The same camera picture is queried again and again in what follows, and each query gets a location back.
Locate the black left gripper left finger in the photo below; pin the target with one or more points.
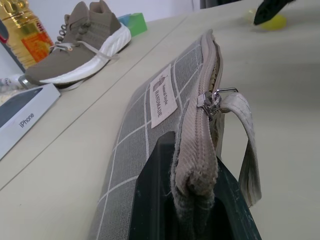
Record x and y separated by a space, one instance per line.
152 195

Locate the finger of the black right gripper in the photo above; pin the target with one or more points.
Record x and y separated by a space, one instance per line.
266 11

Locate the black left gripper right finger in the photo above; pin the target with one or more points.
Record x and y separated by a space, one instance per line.
232 215

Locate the yellow highlighter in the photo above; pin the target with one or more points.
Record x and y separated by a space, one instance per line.
276 22

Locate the grey grid zipper pouch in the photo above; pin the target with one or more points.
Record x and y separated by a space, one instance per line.
160 82

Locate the green box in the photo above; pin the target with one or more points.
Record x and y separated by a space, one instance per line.
137 23

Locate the white iPhone box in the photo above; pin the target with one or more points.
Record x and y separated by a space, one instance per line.
23 112

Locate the brown knit sneaker white sole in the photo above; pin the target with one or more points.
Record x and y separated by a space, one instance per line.
87 40

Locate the clear plastic bottle silver cap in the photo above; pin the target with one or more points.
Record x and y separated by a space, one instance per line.
15 81

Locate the yellow cooking oil bottle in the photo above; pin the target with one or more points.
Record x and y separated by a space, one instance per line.
27 32

